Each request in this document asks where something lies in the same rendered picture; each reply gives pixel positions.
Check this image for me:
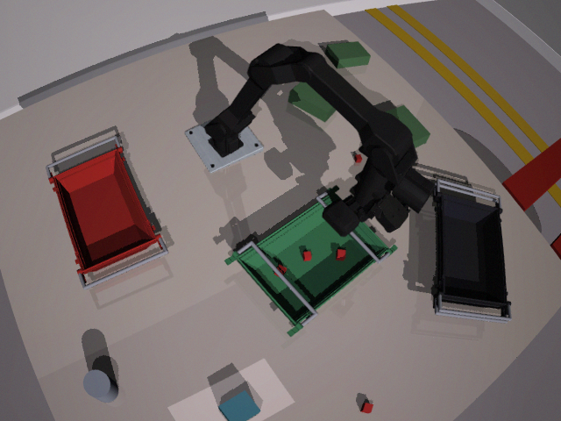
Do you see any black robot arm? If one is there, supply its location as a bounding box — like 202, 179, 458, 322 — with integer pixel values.
204, 43, 436, 233

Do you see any grey cylinder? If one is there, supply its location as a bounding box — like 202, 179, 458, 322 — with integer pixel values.
83, 369, 118, 403

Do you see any green rectangular block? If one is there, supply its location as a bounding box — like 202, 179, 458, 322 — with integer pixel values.
288, 82, 336, 122
325, 41, 371, 69
386, 105, 430, 147

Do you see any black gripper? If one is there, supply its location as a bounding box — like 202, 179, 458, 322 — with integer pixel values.
323, 171, 394, 238

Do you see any teal block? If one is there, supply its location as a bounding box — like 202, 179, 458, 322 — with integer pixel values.
218, 391, 260, 421

